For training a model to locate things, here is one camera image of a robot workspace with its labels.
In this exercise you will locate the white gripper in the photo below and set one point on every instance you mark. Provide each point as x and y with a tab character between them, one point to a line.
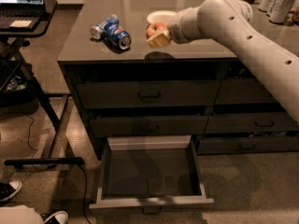
177	27

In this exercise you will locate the red apple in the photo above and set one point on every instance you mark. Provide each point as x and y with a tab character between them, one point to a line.
155	28

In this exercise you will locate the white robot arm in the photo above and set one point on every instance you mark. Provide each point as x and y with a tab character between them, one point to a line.
227	22

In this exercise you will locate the grey counter cabinet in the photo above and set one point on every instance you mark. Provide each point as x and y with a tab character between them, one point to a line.
87	60

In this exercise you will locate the top left grey drawer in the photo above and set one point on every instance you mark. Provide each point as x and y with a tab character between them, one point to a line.
147	94

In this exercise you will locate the grey drawer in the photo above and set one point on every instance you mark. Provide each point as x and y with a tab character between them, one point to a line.
147	94
243	91
151	125
225	145
251	122

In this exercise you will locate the middle left grey drawer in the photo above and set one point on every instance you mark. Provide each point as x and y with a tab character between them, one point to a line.
151	125

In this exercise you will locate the top right grey drawer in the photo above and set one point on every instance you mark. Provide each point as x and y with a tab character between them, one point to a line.
243	91

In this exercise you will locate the middle right grey drawer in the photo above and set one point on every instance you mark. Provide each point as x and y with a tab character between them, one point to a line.
251	122

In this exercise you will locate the bottom right grey drawer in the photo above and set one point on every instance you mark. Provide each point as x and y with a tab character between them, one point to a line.
225	145

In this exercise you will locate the open bottom left drawer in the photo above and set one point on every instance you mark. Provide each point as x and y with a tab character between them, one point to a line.
149	176

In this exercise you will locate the white paper bowl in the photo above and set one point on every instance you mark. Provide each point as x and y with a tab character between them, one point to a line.
163	16

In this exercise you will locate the blue pepsi can front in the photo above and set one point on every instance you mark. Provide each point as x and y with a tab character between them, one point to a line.
118	37

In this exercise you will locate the blue pepsi can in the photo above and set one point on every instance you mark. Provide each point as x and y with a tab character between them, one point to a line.
98	30
118	37

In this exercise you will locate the blue pepsi can rear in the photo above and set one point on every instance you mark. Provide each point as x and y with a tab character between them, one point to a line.
98	30

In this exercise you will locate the white can front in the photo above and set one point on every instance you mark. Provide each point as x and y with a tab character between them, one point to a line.
281	10

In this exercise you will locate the black laptop stand desk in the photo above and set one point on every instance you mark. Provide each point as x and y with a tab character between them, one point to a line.
11	54

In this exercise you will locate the yellow sticky note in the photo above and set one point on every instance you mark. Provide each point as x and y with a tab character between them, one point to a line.
20	24

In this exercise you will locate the open laptop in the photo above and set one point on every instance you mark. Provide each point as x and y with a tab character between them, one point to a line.
20	10

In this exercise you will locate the black white sneaker lower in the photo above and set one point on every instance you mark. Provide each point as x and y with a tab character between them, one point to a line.
59	217

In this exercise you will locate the black white sneaker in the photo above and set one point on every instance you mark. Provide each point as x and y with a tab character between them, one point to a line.
9	190
59	217

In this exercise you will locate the black white sneaker upper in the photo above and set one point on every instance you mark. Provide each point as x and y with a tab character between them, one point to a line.
9	190

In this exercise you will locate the person knee light trousers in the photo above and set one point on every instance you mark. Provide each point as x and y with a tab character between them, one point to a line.
19	215

